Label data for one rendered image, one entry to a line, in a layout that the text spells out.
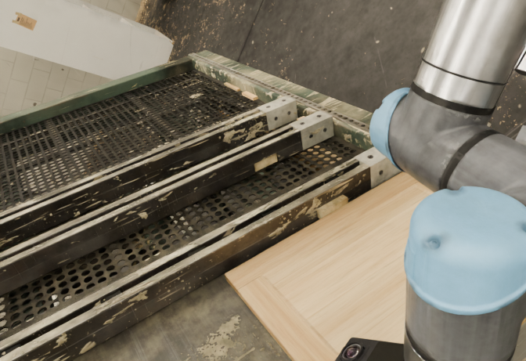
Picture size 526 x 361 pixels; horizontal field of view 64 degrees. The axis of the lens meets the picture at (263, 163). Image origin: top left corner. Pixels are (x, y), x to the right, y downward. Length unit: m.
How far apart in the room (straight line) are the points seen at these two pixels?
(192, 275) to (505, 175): 0.67
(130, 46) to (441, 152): 4.40
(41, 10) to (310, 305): 4.00
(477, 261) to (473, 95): 0.17
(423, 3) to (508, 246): 2.28
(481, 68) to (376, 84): 2.11
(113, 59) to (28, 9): 0.84
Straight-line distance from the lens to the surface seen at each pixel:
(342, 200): 1.03
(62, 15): 4.51
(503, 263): 0.28
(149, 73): 2.17
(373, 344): 0.48
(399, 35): 2.51
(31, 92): 6.15
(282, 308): 0.83
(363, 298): 0.84
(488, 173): 0.38
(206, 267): 0.91
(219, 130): 1.36
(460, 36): 0.39
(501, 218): 0.29
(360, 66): 2.60
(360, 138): 1.28
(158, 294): 0.89
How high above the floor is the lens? 1.88
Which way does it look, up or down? 38 degrees down
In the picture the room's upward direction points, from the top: 78 degrees counter-clockwise
